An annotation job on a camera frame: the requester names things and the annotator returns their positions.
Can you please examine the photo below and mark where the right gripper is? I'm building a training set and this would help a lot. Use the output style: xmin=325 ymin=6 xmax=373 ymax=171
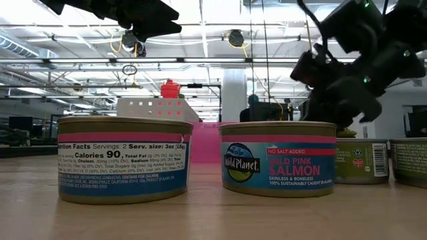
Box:
xmin=289 ymin=49 xmax=384 ymax=130

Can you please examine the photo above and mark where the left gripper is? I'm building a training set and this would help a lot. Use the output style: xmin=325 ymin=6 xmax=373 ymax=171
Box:
xmin=39 ymin=0 xmax=183 ymax=43

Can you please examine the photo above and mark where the green label can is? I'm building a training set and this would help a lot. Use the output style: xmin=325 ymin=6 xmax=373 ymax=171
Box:
xmin=335 ymin=138 xmax=390 ymax=185
xmin=388 ymin=137 xmax=427 ymax=189

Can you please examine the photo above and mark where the blue salmon can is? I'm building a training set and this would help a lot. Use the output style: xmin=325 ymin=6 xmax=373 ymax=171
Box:
xmin=57 ymin=115 xmax=194 ymax=205
xmin=219 ymin=121 xmax=337 ymax=198

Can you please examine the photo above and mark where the white perforated basket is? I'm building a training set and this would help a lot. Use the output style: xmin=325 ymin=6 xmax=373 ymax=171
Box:
xmin=116 ymin=97 xmax=200 ymax=123

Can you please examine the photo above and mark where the potted succulent plant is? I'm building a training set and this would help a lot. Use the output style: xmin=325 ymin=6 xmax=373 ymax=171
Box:
xmin=336 ymin=127 xmax=358 ymax=139

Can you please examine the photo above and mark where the black background monitor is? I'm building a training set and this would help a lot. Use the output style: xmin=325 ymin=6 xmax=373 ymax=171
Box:
xmin=250 ymin=101 xmax=290 ymax=123
xmin=8 ymin=116 xmax=34 ymax=138

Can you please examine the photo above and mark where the person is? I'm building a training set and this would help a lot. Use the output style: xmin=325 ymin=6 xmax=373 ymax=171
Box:
xmin=239 ymin=93 xmax=268 ymax=123

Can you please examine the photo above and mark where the red plastic tray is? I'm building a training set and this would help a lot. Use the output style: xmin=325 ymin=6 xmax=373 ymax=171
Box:
xmin=190 ymin=121 xmax=236 ymax=164

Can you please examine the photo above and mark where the black hanging cable reel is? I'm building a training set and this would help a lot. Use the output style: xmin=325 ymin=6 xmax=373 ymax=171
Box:
xmin=228 ymin=29 xmax=246 ymax=48
xmin=121 ymin=30 xmax=147 ymax=57

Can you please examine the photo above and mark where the yellow hanging cable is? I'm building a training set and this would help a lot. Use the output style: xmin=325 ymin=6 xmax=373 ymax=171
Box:
xmin=302 ymin=0 xmax=314 ymax=54

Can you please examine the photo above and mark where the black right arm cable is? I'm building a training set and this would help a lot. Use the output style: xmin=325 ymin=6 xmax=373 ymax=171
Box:
xmin=296 ymin=0 xmax=330 ymax=63

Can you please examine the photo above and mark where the black hanging cable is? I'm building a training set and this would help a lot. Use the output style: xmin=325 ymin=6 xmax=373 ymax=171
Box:
xmin=261 ymin=0 xmax=272 ymax=104

